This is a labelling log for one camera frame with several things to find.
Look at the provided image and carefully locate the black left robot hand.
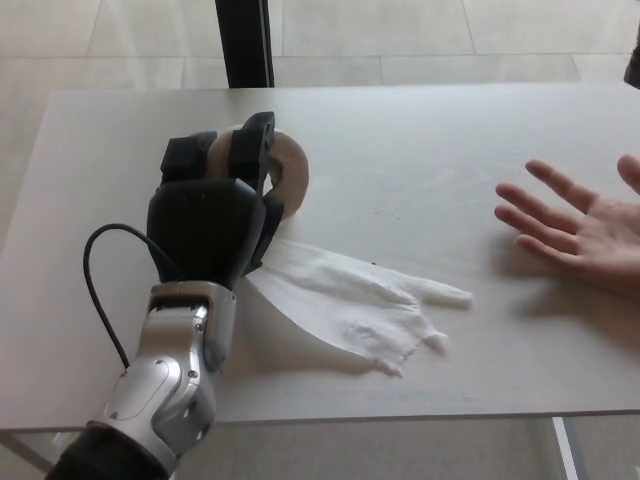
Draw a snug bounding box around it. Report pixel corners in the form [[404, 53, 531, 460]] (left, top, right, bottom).
[[146, 112, 284, 291]]

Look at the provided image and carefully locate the white toilet paper roll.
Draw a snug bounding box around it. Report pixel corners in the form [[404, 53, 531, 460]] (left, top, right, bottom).
[[209, 127, 474, 378]]

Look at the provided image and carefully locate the bare person hand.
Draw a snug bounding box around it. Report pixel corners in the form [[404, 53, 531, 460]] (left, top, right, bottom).
[[494, 153, 640, 302]]

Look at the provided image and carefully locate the dark person sleeve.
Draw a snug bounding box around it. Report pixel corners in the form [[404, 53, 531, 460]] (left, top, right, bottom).
[[623, 45, 640, 92]]

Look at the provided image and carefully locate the grey diagonal table brace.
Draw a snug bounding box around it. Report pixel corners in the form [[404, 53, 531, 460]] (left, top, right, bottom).
[[12, 430, 84, 469]]

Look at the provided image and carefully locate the white metal table leg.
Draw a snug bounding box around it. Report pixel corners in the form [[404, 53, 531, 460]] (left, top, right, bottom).
[[551, 417, 581, 480]]

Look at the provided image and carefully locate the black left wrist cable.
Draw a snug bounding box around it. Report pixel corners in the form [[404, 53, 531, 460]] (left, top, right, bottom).
[[83, 223, 174, 372]]

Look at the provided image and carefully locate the black vertical post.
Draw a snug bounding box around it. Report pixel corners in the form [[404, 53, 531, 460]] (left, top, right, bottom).
[[214, 0, 276, 89]]

